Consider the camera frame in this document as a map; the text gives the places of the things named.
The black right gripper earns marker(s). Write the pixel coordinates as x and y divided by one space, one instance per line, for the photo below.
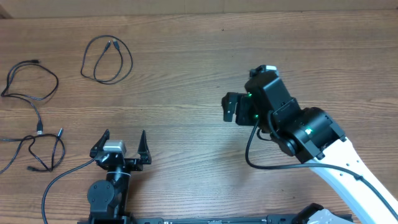
245 104

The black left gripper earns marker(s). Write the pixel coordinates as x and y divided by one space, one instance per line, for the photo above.
137 163

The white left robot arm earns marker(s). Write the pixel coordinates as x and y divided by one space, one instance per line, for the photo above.
108 197

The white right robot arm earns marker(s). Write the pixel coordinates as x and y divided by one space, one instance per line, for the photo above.
314 138

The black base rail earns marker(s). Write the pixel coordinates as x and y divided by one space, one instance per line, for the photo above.
314 213

